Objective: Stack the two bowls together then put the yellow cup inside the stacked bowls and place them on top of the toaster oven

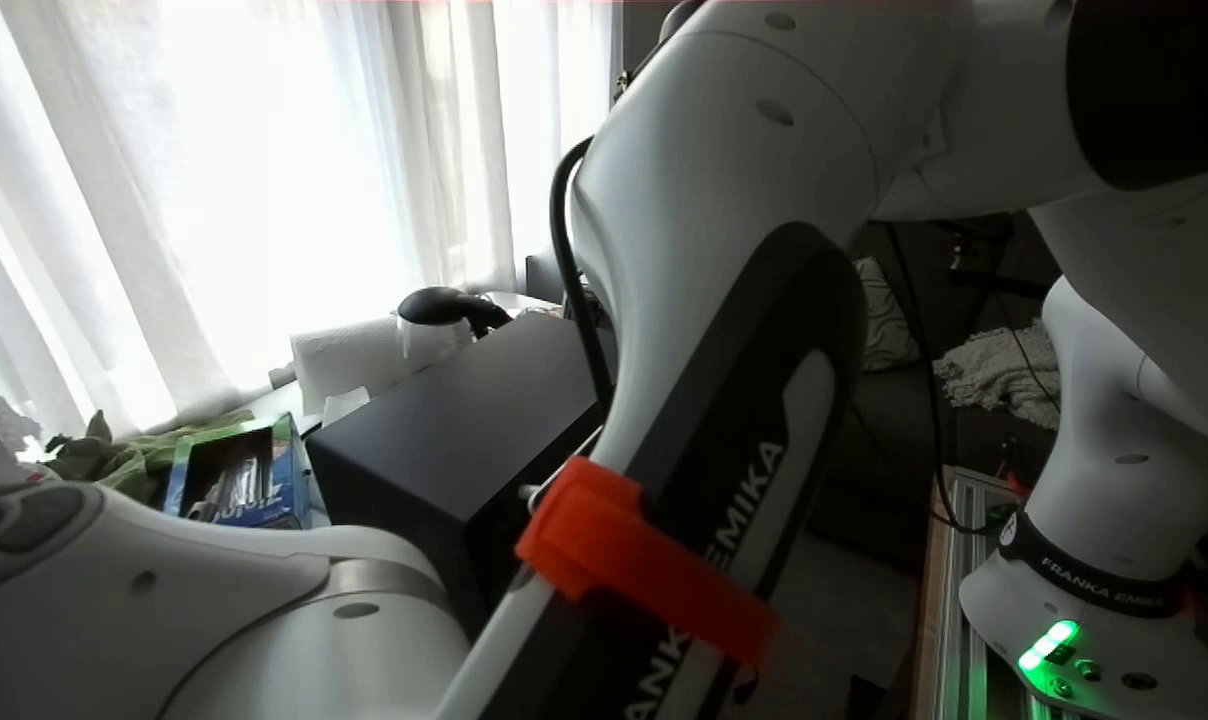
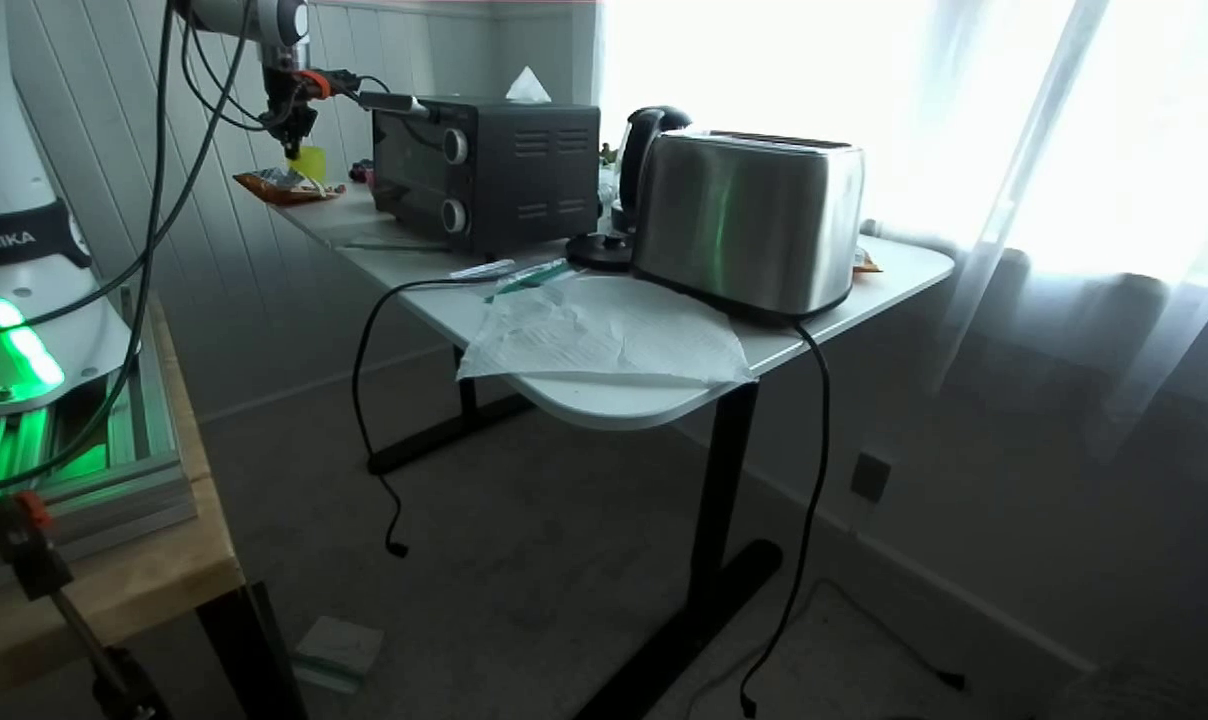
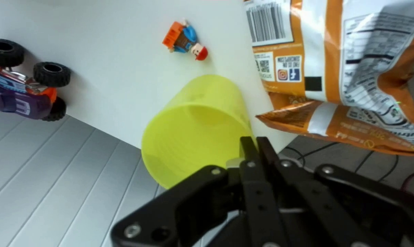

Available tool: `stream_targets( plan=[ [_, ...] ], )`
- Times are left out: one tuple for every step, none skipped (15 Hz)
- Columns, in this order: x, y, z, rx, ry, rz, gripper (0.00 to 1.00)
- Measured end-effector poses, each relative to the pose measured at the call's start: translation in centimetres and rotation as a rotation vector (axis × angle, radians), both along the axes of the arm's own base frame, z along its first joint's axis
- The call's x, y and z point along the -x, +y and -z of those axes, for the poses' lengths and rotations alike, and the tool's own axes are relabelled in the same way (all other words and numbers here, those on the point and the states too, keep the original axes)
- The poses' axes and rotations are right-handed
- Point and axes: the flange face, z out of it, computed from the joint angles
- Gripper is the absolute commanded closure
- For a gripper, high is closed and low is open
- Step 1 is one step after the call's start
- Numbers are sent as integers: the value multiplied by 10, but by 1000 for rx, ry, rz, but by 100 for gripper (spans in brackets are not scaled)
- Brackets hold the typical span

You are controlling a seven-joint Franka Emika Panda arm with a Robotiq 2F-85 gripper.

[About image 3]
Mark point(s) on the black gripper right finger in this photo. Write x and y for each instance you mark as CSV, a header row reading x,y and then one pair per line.
x,y
345,205

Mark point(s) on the small toy brick figure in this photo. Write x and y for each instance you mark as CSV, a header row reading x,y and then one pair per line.
x,y
184,39

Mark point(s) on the purple toy monster truck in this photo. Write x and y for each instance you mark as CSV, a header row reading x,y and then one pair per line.
x,y
20,90

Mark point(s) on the yellow plastic cup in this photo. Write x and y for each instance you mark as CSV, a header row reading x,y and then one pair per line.
x,y
194,123

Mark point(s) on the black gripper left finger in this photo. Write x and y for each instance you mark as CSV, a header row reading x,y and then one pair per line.
x,y
202,205

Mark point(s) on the orange snack bag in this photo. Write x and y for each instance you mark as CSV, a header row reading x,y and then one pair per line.
x,y
353,68

